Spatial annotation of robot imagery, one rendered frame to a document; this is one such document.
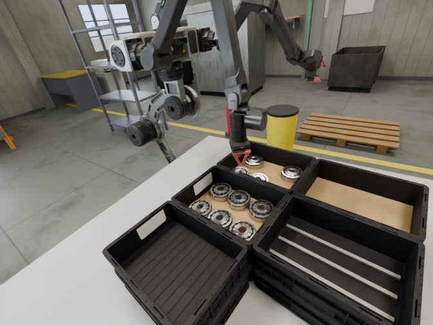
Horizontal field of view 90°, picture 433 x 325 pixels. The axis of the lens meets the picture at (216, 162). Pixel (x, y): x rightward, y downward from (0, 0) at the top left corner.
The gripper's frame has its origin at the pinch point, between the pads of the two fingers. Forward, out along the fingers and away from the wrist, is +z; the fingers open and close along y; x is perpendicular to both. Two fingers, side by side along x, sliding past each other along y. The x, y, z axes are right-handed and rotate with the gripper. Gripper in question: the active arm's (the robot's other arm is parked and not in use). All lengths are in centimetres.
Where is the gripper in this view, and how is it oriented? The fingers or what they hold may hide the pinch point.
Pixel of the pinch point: (240, 159)
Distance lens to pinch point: 84.9
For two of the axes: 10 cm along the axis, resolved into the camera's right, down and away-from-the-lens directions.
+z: 1.0, 8.3, 5.5
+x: -9.9, 1.3, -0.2
